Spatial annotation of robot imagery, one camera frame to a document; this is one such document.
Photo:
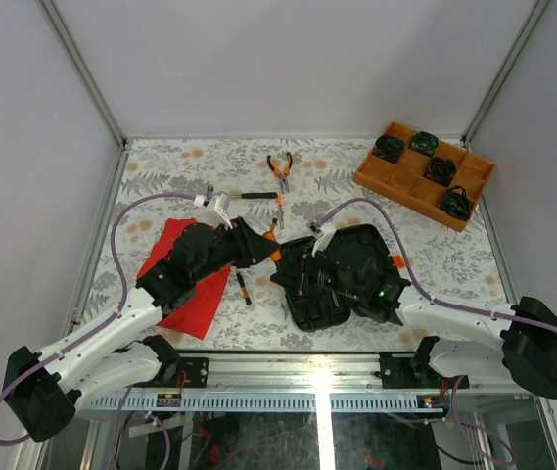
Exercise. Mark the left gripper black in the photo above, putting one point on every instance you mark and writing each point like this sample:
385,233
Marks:
254,247

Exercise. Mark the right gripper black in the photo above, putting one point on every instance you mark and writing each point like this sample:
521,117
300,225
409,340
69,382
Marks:
323,255

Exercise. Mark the small black orange screwdriver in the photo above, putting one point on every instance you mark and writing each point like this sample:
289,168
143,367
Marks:
243,286

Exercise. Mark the black plastic tool case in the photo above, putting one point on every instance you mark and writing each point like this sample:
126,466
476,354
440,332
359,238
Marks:
317,308

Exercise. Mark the black orange screwdriver large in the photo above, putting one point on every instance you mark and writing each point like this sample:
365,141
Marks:
304,274

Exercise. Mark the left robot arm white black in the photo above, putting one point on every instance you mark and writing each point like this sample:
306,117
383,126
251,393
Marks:
45,389

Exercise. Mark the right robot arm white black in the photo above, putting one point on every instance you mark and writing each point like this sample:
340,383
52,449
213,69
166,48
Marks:
525,333

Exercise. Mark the small hammer black grip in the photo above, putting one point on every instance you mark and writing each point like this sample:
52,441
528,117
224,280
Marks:
248,196

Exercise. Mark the small orange tipped precision screwdriver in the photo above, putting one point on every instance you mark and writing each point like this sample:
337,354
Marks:
280,203

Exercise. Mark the red cloth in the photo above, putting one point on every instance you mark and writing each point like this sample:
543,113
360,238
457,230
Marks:
188,306

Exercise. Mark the orange wooden divided tray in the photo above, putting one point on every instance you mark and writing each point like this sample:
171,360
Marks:
421,172

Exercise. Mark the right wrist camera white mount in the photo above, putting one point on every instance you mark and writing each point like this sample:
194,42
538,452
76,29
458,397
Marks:
323,234

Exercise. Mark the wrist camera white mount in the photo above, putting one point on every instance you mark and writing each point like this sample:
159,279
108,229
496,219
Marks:
213,211
323,234

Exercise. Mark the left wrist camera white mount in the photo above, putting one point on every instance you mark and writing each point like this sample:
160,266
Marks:
213,211

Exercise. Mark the orange handled pliers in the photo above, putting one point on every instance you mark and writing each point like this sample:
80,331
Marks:
282,174

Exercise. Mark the aluminium frame rail front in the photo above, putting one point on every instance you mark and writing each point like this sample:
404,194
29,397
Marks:
387,382

